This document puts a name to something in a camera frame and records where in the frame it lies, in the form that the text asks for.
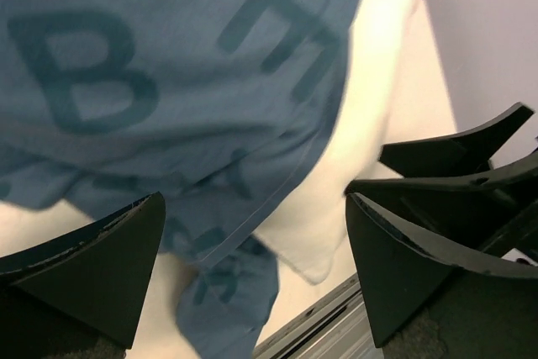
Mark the blue cartoon print pillowcase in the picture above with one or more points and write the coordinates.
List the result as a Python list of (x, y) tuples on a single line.
[(222, 106)]

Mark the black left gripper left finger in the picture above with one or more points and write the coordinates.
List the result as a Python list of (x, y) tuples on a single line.
[(83, 288)]

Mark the white pillow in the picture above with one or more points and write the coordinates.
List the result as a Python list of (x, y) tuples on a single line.
[(306, 231)]

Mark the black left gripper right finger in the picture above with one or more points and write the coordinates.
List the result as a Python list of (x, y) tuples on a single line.
[(424, 291)]

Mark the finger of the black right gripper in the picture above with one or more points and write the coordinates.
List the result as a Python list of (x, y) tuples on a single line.
[(460, 154), (467, 209)]

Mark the aluminium front frame rail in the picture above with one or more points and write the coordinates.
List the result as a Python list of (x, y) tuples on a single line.
[(334, 327)]

